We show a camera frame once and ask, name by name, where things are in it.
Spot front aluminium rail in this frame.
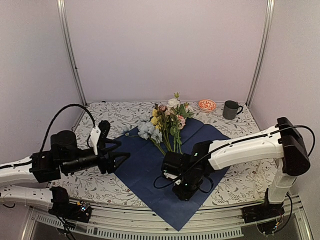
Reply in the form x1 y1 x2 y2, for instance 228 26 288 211
21 195 315 240

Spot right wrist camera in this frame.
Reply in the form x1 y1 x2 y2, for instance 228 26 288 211
162 172 187 187

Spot pink fake flower stems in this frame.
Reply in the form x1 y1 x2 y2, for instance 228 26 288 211
158 103 186 153

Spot dark navy tissue paper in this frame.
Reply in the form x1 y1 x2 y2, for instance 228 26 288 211
115 119 228 231

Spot white fake flower stems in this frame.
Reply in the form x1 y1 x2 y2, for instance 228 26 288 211
166 92 194 154

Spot orange patterned bowl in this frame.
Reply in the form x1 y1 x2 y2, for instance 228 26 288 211
198 99 217 113

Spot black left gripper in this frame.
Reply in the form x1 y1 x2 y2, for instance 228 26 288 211
62 139 132 175

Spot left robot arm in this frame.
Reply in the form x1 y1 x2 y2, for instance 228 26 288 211
0 130 130 217

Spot left aluminium frame post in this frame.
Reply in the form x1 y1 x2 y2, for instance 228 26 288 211
56 0 88 106

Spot pale blue fake flower stems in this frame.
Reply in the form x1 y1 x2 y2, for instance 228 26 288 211
122 121 165 155

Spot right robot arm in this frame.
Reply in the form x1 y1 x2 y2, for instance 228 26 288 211
161 117 311 218

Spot right aluminium frame post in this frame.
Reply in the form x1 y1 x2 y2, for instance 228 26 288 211
245 0 275 109

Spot yellow fake flower stems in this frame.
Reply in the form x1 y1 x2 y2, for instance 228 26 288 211
150 104 174 152

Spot dark grey mug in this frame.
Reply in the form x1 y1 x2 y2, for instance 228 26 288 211
222 100 244 120

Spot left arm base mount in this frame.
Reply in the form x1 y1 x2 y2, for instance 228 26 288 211
48 200 92 223

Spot floral patterned table mat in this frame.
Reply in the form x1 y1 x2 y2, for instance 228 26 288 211
49 100 283 208

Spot aluminium frame post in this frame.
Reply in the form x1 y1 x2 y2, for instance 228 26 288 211
56 0 88 106
245 0 275 109

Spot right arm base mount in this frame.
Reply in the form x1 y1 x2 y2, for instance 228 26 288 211
241 200 285 235

